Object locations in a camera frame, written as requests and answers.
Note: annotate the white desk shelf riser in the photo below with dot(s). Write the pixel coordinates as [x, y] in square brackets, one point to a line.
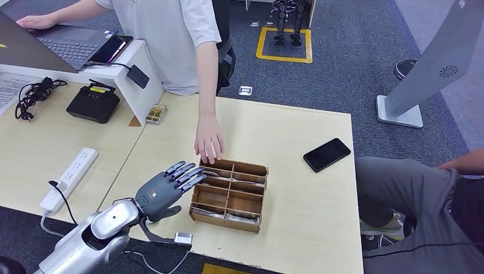
[151, 94]

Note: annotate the black humanoid robot legs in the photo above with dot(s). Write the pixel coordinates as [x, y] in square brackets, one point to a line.
[281, 22]

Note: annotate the yellow floor tape strip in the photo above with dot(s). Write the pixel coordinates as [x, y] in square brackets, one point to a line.
[219, 269]

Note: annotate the standing person's left hand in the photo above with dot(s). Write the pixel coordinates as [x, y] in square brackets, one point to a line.
[209, 140]

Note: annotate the grey kiosk stand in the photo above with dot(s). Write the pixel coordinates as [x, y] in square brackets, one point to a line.
[435, 56]

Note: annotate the yellow floor tape square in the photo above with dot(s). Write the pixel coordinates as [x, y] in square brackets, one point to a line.
[308, 45]

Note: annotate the black office chair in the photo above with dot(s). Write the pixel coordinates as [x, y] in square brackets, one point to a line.
[226, 64]

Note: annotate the black remote controller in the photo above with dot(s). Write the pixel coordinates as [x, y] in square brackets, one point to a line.
[92, 104]

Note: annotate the silver floor socket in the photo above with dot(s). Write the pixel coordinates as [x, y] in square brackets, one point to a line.
[245, 90]

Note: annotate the seated person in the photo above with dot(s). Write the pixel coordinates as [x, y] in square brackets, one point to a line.
[408, 189]

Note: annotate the round black floor base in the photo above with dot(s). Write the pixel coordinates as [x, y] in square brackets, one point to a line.
[404, 69]

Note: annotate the standing person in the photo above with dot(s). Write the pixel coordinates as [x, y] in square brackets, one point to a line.
[162, 38]

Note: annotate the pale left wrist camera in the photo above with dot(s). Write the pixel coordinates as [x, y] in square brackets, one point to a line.
[183, 239]

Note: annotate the teal sneaker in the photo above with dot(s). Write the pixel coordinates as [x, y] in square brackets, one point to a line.
[389, 228]

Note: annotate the black glossy phone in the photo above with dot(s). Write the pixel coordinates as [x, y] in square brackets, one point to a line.
[111, 49]

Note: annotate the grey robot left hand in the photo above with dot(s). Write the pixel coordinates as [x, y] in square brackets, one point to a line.
[159, 194]

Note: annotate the standing person's right hand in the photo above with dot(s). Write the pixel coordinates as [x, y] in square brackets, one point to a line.
[36, 22]

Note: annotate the standing person's left forearm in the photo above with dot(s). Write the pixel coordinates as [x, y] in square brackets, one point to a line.
[207, 79]

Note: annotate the black power adapter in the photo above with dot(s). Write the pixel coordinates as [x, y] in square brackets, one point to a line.
[138, 76]

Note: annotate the white key card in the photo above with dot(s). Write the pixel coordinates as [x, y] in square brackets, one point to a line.
[240, 219]
[204, 213]
[211, 174]
[253, 184]

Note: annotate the white power strip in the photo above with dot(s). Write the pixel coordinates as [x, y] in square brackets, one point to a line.
[72, 177]

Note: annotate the black smartphone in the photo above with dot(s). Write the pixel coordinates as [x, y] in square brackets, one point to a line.
[326, 154]

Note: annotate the seated person's forearm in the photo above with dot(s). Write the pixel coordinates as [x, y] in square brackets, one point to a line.
[463, 163]

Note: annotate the wooden compartment organizer box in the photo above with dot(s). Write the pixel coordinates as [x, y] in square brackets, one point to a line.
[228, 200]

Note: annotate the dark grey laptop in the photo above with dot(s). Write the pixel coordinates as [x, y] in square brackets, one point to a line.
[64, 45]

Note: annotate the standing person's right forearm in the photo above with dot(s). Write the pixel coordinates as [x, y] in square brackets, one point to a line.
[75, 10]

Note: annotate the printed paper sheet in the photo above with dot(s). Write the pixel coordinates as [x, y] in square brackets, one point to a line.
[9, 90]

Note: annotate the black round object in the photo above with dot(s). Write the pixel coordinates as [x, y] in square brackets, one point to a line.
[9, 266]

